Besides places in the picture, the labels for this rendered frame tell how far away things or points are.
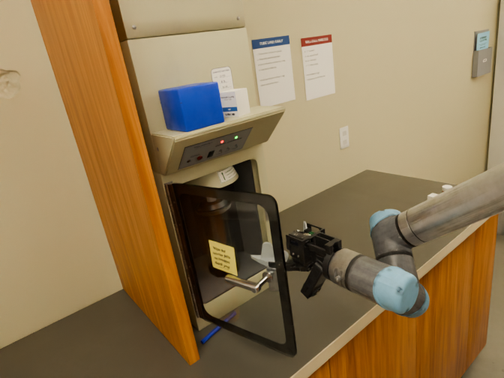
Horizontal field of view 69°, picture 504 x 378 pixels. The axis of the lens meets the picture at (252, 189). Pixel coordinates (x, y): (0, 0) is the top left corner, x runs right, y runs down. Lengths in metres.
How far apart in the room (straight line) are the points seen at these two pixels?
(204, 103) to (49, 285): 0.83
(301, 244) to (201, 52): 0.51
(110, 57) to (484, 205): 0.71
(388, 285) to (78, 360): 0.85
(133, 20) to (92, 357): 0.87
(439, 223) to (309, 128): 1.14
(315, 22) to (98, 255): 1.35
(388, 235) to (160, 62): 0.62
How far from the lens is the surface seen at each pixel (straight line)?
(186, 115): 0.79
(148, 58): 0.88
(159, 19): 0.90
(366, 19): 2.15
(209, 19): 0.96
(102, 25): 0.76
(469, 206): 0.75
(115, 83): 0.75
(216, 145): 0.87
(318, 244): 0.79
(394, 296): 0.68
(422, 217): 0.78
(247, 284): 0.77
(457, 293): 1.74
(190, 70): 0.92
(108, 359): 1.14
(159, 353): 1.09
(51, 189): 1.27
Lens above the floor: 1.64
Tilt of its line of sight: 20 degrees down
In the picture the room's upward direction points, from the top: 9 degrees counter-clockwise
